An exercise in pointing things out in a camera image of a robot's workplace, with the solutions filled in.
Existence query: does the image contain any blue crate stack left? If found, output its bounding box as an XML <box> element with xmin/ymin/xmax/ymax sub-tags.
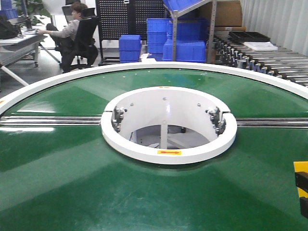
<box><xmin>119</xmin><ymin>35</ymin><xmax>141</xmax><ymax>63</ymax></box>

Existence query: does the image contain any blue crate stack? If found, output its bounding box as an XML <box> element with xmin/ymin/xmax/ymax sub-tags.
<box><xmin>176</xmin><ymin>18</ymin><xmax>209</xmax><ymax>63</ymax></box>
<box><xmin>146</xmin><ymin>18</ymin><xmax>170</xmax><ymax>53</ymax></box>
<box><xmin>119</xmin><ymin>35</ymin><xmax>141</xmax><ymax>63</ymax></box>

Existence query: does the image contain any blue crate stack middle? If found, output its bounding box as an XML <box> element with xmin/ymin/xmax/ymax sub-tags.
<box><xmin>146</xmin><ymin>18</ymin><xmax>170</xmax><ymax>53</ymax></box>

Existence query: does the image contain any blue crate stack right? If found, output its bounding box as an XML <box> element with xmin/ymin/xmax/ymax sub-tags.
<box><xmin>176</xmin><ymin>18</ymin><xmax>209</xmax><ymax>63</ymax></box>

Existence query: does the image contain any black office chair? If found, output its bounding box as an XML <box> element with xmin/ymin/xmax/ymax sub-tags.
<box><xmin>61</xmin><ymin>8</ymin><xmax>99</xmax><ymax>73</ymax></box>

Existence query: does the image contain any black pegboard panel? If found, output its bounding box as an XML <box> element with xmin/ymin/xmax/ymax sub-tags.
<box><xmin>96</xmin><ymin>0</ymin><xmax>167</xmax><ymax>66</ymax></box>

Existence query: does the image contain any black tray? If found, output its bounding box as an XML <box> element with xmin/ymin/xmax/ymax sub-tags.
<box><xmin>229</xmin><ymin>31</ymin><xmax>270</xmax><ymax>42</ymax></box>

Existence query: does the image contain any seated person grey shirt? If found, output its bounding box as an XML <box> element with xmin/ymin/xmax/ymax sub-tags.
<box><xmin>37</xmin><ymin>2</ymin><xmax>88</xmax><ymax>73</ymax></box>

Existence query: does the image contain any cardboard box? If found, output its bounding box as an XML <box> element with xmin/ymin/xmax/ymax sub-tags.
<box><xmin>198</xmin><ymin>0</ymin><xmax>243</xmax><ymax>27</ymax></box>

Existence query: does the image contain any metal shelf rack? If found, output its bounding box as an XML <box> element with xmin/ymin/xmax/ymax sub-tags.
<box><xmin>163</xmin><ymin>0</ymin><xmax>217</xmax><ymax>64</ymax></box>

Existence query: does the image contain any white outer table rim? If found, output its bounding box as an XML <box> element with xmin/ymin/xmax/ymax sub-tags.
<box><xmin>0</xmin><ymin>62</ymin><xmax>308</xmax><ymax>118</ymax></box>

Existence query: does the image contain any roller conveyor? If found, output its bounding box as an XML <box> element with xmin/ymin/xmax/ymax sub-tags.
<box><xmin>214</xmin><ymin>31</ymin><xmax>308</xmax><ymax>87</ymax></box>

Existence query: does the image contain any white office desk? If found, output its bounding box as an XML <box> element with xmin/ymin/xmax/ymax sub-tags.
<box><xmin>0</xmin><ymin>34</ymin><xmax>46</xmax><ymax>86</ymax></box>

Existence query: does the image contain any black backpack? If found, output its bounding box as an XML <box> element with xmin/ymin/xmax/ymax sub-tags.
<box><xmin>0</xmin><ymin>15</ymin><xmax>21</xmax><ymax>39</ymax></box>

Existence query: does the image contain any white inner hub ring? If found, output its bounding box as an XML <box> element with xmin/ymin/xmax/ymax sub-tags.
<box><xmin>100</xmin><ymin>86</ymin><xmax>238</xmax><ymax>165</ymax></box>

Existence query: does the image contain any metal rail strip left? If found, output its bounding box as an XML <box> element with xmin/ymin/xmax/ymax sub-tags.
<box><xmin>0</xmin><ymin>116</ymin><xmax>101</xmax><ymax>126</ymax></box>

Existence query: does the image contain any metal rail strip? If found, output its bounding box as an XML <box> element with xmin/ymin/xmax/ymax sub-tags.
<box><xmin>0</xmin><ymin>116</ymin><xmax>101</xmax><ymax>126</ymax></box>
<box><xmin>236</xmin><ymin>117</ymin><xmax>308</xmax><ymax>128</ymax></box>

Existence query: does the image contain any metal rail strip right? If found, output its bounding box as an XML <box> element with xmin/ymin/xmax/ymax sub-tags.
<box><xmin>236</xmin><ymin>117</ymin><xmax>308</xmax><ymax>128</ymax></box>

